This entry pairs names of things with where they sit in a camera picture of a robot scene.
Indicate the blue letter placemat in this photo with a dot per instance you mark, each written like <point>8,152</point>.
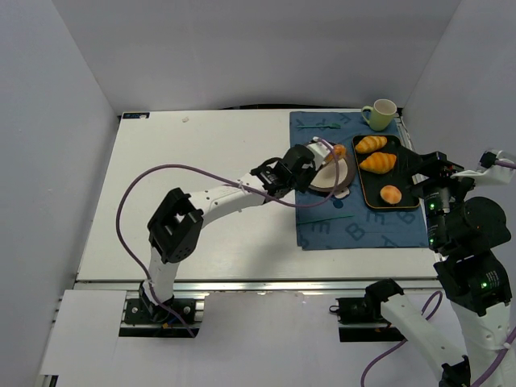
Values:
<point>347,222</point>

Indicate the round metal plate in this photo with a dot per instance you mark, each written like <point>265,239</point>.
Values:
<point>336,175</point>

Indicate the small croissant bread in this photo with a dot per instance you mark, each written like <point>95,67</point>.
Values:
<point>339,151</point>

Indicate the round orange bun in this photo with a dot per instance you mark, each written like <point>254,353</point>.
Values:
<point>391,194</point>

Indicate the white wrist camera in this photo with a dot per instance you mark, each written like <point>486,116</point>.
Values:
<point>321,150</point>
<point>496,167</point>

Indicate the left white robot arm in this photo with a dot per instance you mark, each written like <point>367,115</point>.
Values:
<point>176,225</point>

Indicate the black rectangular tray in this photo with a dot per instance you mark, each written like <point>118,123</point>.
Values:
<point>372,183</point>

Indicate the striped croissant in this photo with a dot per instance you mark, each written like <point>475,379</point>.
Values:
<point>370,144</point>
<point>379,163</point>

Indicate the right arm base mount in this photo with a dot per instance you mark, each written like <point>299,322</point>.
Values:
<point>360,323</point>

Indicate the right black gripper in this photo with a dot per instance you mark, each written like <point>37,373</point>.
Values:
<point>426,170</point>

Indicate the striped croissant top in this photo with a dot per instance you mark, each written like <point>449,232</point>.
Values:
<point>370,144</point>

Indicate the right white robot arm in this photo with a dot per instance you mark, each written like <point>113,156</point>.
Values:
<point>464,232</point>

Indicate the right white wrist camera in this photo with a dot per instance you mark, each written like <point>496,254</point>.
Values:
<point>496,167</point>

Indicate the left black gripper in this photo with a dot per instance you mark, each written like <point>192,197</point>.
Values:
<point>305,162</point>

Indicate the green plastic fork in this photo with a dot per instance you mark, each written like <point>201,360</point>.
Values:
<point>320,126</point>

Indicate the blue table label sticker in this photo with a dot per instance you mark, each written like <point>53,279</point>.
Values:
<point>135,115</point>

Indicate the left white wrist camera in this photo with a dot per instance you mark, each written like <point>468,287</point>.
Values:
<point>321,150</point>

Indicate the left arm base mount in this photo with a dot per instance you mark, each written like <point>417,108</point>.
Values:
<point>138,322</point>

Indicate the light green mug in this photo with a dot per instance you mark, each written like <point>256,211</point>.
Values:
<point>380,114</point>

